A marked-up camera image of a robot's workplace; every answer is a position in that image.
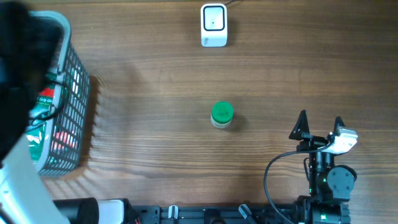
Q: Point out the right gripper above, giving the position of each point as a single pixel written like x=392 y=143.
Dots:
x=312 y=142

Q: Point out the green lid plastic jar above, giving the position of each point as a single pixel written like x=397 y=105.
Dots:
x=222 y=114

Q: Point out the green 3M gloves package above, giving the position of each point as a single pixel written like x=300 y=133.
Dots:
x=44 y=107

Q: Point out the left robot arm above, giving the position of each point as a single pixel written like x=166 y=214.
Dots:
x=28 y=45

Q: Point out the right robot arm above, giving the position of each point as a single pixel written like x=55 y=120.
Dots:
x=330 y=185

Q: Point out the white barcode scanner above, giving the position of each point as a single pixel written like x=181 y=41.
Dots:
x=214 y=25

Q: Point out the grey plastic shopping basket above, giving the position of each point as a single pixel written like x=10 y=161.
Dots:
x=62 y=149

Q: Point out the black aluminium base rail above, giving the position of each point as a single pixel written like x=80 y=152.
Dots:
x=286 y=213

